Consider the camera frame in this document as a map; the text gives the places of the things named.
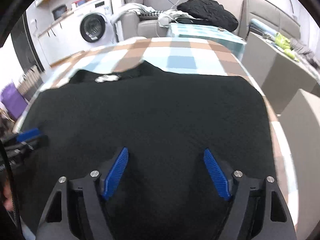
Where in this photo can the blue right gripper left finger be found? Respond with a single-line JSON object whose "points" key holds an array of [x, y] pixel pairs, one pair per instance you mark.
{"points": [[112, 171]]}

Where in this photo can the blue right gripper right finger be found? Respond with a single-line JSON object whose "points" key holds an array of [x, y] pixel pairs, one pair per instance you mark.
{"points": [[220, 173]]}

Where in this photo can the black knit sweater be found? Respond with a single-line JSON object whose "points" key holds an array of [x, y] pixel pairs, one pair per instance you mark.
{"points": [[166, 121]]}

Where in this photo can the person's left hand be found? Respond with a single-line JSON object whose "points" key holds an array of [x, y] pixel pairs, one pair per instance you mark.
{"points": [[7, 202]]}

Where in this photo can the purple bag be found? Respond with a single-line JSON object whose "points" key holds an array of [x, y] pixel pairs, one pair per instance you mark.
{"points": [[13, 101]]}

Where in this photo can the woven laundry basket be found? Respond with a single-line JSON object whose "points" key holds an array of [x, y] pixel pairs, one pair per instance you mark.
{"points": [[30, 83]]}

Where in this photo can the beige cabinet near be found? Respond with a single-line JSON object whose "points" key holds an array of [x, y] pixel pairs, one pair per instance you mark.
{"points": [[300, 123]]}

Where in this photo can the beige cabinet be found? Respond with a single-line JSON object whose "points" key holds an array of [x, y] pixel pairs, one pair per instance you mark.
{"points": [[300, 123], [278, 76]]}

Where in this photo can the dark door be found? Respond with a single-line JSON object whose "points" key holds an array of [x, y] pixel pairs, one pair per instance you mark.
{"points": [[23, 45]]}

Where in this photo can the beige cabinet far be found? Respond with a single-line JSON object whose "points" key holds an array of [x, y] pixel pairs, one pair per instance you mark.
{"points": [[278, 76]]}

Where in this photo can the checkered table cloth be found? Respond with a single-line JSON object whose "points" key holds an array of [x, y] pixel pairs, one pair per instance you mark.
{"points": [[188, 56]]}

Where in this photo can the teal checkered side table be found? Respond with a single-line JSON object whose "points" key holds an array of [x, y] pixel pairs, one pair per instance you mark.
{"points": [[231, 41]]}

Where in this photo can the black cooking pot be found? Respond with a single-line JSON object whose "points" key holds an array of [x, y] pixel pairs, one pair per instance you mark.
{"points": [[59, 11]]}

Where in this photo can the white washing machine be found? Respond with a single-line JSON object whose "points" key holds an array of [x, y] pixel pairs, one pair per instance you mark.
{"points": [[93, 25]]}

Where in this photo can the yellow-green toy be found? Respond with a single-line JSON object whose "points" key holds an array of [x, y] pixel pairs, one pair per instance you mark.
{"points": [[284, 43]]}

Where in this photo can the grey bedding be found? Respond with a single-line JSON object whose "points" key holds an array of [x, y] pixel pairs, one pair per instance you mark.
{"points": [[305, 52]]}

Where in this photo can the light blue pillow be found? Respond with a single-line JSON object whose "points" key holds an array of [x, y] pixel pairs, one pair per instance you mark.
{"points": [[262, 27]]}

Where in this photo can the grey sofa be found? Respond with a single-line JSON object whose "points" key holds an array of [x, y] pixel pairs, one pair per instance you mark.
{"points": [[147, 17]]}

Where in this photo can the black puffy jacket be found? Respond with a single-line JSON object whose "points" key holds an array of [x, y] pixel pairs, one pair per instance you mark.
{"points": [[211, 11]]}

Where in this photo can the beige bed headboard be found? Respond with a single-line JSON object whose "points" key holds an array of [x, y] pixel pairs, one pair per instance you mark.
{"points": [[270, 15]]}

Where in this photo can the grey blanket on sofa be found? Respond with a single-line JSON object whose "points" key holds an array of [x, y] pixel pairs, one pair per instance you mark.
{"points": [[138, 9]]}

